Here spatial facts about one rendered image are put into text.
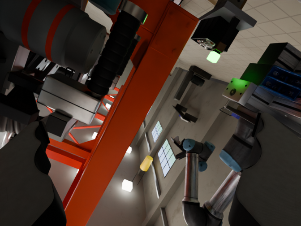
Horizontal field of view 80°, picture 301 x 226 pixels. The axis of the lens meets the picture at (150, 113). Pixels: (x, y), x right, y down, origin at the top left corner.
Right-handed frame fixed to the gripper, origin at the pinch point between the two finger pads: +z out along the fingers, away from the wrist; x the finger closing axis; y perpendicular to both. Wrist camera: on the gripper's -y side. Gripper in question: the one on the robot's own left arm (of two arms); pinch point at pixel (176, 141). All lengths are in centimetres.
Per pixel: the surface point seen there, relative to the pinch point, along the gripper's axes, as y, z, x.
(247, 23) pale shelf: 73, -38, 44
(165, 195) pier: -289, 319, -413
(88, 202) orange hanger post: -54, -25, 48
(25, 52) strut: 16, -55, 106
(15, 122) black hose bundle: 11, -79, 100
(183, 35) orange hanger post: 54, -26, 61
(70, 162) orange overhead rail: -208, 223, -10
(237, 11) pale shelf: 74, -36, 51
